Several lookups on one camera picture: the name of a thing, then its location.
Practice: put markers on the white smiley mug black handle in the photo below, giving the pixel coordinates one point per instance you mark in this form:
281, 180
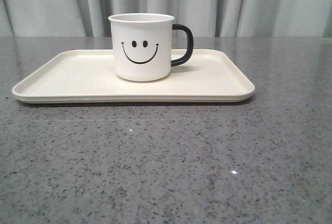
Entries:
142, 45

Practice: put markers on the cream rectangular plastic tray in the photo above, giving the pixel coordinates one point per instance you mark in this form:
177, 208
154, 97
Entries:
87, 76

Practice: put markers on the grey-white pleated curtain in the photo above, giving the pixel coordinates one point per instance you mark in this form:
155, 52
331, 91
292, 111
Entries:
206, 18

